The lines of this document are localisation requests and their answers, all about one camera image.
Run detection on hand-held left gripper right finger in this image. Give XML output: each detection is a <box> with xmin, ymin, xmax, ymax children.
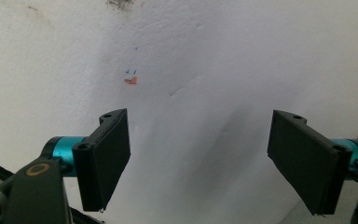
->
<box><xmin>267</xmin><ymin>108</ymin><xmax>358</xmax><ymax>216</ymax></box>

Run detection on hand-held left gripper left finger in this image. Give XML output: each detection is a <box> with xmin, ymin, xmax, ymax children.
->
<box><xmin>41</xmin><ymin>107</ymin><xmax>131</xmax><ymax>213</ymax></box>

